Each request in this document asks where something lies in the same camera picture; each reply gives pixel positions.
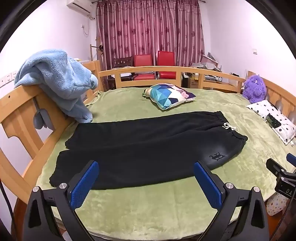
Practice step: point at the green bed blanket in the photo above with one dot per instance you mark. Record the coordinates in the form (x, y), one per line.
(161, 208)

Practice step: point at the black fleece pants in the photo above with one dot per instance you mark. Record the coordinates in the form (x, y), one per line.
(138, 143)

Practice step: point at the wooden bed frame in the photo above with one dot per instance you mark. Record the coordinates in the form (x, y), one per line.
(20, 102)

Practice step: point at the dark smartphone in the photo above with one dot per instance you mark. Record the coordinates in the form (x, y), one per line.
(273, 121)

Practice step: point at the colourful geometric pillow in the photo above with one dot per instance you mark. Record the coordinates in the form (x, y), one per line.
(166, 96)

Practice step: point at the pile of cardboard boxes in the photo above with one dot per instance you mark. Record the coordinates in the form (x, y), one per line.
(205, 61)

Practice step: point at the wooden stand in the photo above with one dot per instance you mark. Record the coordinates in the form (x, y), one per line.
(92, 53)

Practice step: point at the white flower-print pillow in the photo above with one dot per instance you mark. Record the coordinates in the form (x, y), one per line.
(261, 109)

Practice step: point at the light blue fleece blanket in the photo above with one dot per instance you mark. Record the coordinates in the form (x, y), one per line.
(55, 76)

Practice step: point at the white wall socket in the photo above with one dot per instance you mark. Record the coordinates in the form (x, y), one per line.
(8, 78)
(2, 82)

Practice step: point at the brown cardboard box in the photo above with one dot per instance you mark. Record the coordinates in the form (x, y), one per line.
(193, 83)

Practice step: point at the star-print cloth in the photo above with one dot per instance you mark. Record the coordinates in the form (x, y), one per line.
(276, 204)

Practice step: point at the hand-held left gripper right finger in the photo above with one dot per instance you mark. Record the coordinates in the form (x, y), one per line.
(208, 185)

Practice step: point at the white air conditioner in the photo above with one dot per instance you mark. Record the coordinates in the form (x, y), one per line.
(78, 5)

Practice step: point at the dark red patterned curtain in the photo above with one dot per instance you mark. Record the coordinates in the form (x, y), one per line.
(138, 30)

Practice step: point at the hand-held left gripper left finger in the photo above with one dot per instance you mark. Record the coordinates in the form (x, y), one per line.
(84, 183)

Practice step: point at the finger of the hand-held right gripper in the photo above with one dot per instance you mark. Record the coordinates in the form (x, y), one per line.
(291, 159)
(275, 167)

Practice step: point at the purple plush toy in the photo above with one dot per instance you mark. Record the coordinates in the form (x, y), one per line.
(254, 88)

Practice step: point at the red chair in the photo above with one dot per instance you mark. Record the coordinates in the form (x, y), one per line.
(143, 60)
(166, 59)

